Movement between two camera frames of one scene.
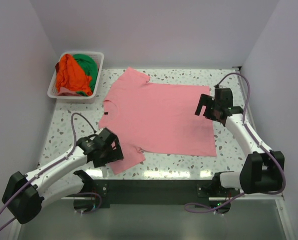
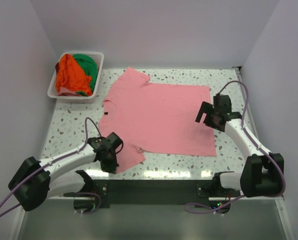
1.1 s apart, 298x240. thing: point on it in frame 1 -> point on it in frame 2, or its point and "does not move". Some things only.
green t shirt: x=91 y=68 does not move
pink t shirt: x=155 y=117 does not move
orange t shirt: x=70 y=75 does not move
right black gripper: x=206 y=100 -> x=206 y=108
